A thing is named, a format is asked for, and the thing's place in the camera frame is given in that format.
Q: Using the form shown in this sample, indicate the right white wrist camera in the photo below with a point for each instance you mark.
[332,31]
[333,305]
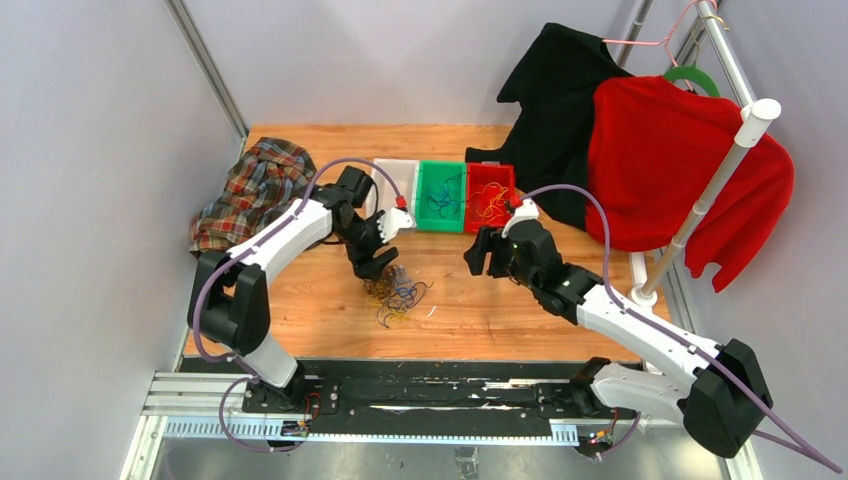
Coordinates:
[526,211]

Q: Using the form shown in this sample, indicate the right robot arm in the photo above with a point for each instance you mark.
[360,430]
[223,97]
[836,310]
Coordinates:
[717,392]

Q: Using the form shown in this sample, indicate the green plastic bin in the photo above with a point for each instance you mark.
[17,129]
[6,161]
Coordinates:
[442,196]

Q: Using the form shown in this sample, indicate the pink wire hanger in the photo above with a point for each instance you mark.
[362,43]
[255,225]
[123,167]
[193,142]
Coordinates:
[702,14]

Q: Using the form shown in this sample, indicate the red sweater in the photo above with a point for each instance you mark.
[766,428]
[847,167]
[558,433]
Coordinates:
[653,150]

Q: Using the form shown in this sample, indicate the plaid flannel shirt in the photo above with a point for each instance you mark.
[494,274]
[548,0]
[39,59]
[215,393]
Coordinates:
[259,188]

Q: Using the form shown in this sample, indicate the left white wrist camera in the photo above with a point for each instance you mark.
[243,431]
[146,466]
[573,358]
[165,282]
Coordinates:
[391,222]

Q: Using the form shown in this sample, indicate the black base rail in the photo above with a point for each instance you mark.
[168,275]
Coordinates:
[437,398]

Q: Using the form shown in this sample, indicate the green hanger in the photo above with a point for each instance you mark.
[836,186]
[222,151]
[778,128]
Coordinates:
[694,75]

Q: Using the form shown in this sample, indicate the red plastic bin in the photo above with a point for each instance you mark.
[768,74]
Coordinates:
[489,188]

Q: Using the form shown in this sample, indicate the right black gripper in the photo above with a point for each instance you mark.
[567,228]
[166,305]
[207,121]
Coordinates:
[489,240]

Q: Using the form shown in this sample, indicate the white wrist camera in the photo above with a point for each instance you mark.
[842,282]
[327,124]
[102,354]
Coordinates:
[526,211]
[391,222]

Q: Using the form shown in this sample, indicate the white plastic bin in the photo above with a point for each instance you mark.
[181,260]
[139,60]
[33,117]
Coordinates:
[405,174]

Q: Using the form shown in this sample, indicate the white clothes rack pole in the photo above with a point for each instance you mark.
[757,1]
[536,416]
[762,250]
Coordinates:
[756,117]

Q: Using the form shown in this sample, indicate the black t-shirt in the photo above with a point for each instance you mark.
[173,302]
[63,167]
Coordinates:
[554,84]

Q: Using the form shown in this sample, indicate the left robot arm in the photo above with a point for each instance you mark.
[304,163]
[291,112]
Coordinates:
[229,312]

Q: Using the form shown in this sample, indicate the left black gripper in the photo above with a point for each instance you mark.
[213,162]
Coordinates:
[364,262]

